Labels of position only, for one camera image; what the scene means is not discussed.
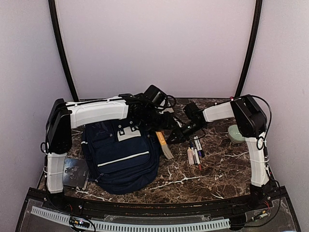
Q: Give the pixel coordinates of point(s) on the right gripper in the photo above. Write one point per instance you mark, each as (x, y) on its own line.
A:
(178, 132)

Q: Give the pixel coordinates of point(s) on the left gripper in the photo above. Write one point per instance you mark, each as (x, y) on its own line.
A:
(166, 123)

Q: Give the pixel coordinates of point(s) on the orange Treehouse book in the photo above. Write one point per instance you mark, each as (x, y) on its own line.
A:
(164, 146)

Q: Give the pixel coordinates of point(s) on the navy blue student backpack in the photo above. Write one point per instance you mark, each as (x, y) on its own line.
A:
(122, 156)

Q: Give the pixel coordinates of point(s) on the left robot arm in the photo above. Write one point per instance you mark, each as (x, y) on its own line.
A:
(66, 116)

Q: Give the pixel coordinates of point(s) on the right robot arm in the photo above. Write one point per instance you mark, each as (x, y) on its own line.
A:
(251, 122)

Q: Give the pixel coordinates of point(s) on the white marker black cap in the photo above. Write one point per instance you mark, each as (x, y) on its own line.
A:
(199, 148)

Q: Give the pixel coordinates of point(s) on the white marker purple cap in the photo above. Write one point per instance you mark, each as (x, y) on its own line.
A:
(197, 159)

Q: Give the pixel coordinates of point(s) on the green ceramic bowl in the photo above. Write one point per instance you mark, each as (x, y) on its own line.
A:
(234, 135)

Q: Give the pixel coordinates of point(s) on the dark Wuthering Heights book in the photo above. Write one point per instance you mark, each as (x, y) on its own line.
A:
(76, 173)

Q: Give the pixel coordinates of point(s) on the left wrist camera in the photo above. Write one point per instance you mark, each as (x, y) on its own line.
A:
(157, 96)

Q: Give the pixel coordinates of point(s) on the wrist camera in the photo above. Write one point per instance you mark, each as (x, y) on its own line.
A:
(191, 110)
(157, 96)

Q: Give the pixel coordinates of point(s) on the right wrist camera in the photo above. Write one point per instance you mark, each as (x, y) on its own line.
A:
(191, 110)

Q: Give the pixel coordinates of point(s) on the white slotted cable duct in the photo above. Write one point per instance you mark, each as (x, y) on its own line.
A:
(111, 223)

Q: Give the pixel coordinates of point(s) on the black front rail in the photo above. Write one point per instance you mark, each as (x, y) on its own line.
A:
(87, 205)

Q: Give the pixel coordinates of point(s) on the left black frame post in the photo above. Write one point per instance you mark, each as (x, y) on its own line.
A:
(61, 49)

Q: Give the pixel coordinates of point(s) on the black frame post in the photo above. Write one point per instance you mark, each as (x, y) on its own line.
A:
(250, 48)
(61, 49)

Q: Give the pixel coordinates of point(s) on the right black frame post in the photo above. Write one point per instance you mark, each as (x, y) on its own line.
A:
(250, 48)

